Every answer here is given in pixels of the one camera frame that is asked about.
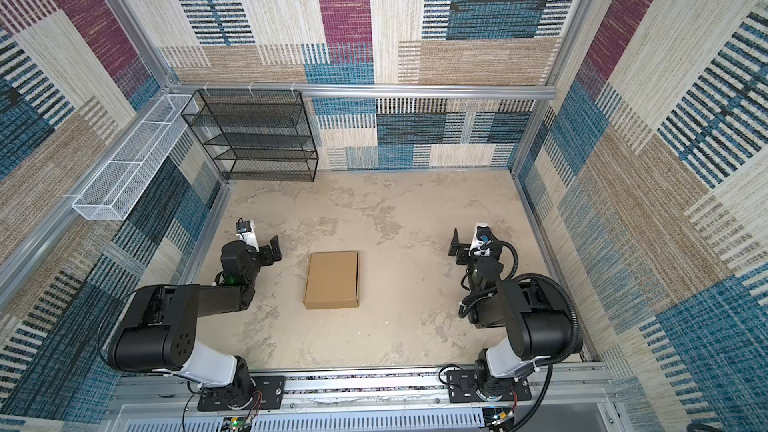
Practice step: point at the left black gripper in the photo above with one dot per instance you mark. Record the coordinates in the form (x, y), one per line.
(266, 258)

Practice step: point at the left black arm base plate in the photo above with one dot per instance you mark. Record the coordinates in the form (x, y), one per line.
(258, 392)

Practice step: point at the white wire mesh basket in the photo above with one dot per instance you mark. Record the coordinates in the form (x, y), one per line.
(114, 191)

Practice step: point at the aluminium front rail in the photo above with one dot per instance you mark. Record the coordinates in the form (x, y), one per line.
(581, 397)

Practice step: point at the brown cardboard box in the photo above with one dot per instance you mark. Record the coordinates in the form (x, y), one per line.
(332, 280)

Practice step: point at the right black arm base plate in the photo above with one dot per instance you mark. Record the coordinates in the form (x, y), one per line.
(468, 385)

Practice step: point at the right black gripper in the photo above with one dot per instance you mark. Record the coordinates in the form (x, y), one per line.
(463, 251)

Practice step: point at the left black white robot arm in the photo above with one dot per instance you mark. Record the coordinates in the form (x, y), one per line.
(157, 333)

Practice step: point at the black wire shelf rack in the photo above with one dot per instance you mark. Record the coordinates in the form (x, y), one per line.
(262, 135)

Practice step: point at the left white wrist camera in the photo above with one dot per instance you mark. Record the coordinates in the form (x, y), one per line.
(246, 233)

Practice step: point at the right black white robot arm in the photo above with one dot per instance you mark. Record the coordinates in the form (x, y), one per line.
(538, 316)

